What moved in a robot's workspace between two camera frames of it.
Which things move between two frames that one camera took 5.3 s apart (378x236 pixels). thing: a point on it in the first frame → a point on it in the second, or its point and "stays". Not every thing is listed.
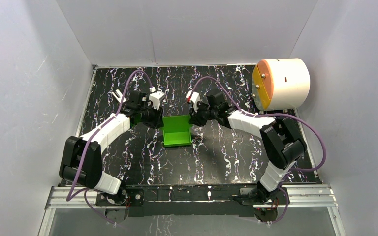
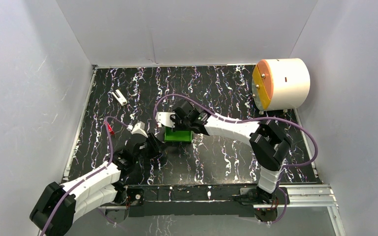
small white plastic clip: x=118 y=96 stays
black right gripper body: x=211 y=111 → x=184 y=124
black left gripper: x=156 y=118 → x=151 y=145
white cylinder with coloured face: x=281 y=84 stays
